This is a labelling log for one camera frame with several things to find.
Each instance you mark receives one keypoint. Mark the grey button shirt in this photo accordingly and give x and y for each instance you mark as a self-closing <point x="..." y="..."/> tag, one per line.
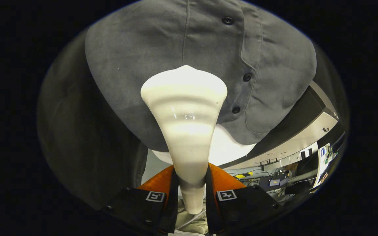
<point x="143" y="49"/>

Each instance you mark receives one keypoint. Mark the white office desk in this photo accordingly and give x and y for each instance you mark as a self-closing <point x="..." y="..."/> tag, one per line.
<point x="322" y="164"/>

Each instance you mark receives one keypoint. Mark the black office chair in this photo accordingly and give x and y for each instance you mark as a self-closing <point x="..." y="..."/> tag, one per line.
<point x="299" y="187"/>

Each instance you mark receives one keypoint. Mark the white mannequin torso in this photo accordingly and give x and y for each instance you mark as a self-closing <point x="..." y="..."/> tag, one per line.
<point x="228" y="150"/>

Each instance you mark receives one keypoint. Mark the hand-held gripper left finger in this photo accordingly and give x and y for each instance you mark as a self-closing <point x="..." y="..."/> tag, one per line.
<point x="173" y="203"/>

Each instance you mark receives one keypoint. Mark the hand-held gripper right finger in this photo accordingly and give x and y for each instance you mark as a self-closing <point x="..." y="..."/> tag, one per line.
<point x="211" y="203"/>

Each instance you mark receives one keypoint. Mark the black electronics box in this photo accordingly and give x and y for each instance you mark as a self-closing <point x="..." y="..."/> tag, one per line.
<point x="274" y="182"/>

